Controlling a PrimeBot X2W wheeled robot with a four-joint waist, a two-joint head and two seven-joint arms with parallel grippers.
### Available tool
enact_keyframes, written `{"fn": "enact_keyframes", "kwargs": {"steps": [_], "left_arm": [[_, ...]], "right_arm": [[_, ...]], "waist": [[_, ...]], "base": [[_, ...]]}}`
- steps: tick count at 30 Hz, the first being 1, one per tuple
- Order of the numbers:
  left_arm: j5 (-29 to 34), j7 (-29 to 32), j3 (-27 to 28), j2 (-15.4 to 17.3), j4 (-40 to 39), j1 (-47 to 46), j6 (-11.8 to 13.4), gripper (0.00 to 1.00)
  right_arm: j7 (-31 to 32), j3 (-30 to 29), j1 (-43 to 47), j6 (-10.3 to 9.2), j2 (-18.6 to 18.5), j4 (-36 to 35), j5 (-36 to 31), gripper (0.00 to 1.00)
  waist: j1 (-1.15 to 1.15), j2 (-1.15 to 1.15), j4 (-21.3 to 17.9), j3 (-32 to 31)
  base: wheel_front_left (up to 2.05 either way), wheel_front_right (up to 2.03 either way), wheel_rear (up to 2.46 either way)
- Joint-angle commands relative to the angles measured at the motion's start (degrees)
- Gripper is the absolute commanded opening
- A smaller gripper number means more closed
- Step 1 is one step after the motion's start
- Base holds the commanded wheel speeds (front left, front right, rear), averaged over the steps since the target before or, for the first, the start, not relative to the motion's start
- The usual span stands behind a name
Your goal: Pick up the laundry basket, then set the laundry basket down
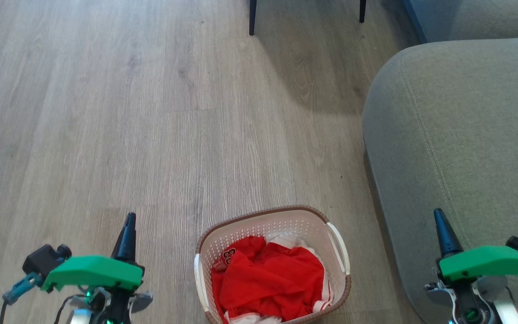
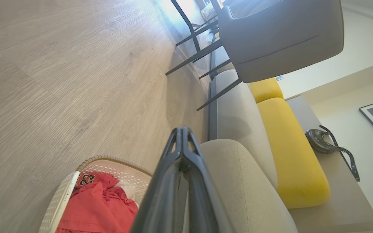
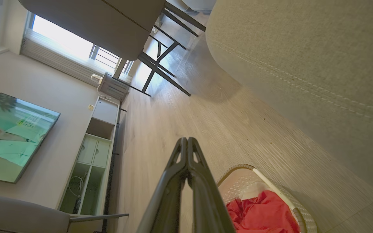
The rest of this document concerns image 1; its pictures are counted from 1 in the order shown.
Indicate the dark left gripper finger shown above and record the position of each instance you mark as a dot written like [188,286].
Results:
[127,240]

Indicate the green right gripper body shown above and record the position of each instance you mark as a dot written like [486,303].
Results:
[488,263]

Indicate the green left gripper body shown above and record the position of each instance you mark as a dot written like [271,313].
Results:
[92,270]

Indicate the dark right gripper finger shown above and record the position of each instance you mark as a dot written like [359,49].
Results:
[447,236]

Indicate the beige plastic laundry basket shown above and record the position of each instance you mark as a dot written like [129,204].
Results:
[286,220]

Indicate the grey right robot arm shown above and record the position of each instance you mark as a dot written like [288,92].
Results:
[466,301]

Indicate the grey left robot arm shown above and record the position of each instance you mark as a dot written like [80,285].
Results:
[115,310]

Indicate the red jersey garment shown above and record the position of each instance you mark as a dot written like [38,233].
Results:
[268,279]

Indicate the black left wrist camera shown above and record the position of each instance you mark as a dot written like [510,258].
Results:
[43,258]

